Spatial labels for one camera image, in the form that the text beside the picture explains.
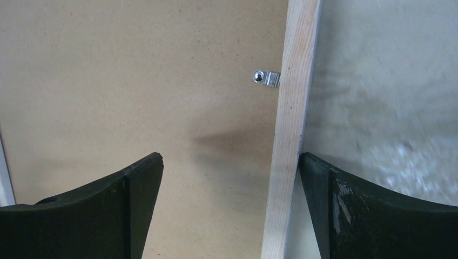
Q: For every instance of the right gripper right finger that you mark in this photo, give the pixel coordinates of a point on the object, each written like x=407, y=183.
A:
x=355, y=218

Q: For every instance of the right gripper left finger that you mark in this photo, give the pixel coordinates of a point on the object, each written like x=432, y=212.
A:
x=106, y=218

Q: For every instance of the brown backing board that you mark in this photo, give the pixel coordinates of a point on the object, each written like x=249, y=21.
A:
x=89, y=87

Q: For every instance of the picture frame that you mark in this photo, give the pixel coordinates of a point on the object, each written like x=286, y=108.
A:
x=295, y=80

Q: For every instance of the metal turn clip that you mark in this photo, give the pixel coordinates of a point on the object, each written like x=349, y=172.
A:
x=268, y=78

